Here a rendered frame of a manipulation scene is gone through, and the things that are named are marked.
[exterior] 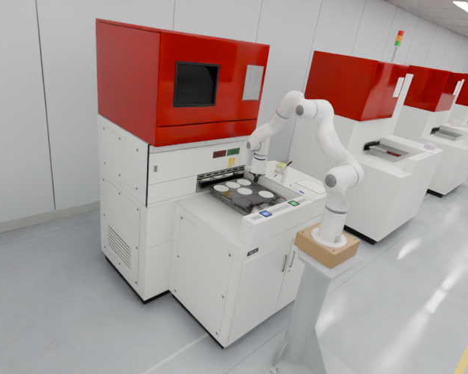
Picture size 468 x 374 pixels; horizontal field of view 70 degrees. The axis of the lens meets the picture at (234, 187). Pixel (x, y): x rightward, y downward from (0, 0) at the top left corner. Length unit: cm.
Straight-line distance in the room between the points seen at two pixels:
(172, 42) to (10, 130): 182
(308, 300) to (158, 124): 130
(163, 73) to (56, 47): 154
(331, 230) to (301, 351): 87
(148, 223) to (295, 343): 117
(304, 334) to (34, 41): 284
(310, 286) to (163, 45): 149
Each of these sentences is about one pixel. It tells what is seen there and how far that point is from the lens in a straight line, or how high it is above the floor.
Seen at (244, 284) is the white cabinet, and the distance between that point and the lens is 198.
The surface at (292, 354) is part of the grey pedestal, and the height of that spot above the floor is 8.
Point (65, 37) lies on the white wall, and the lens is 321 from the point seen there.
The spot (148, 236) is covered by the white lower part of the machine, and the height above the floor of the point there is 61.
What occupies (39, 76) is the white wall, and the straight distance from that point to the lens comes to 318.
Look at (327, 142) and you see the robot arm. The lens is 173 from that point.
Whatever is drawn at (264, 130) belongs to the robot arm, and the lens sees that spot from 200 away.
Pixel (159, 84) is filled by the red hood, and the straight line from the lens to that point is 180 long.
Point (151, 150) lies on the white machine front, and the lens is 193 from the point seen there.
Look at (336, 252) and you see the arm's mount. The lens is 180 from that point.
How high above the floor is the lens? 183
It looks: 24 degrees down
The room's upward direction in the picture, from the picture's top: 9 degrees clockwise
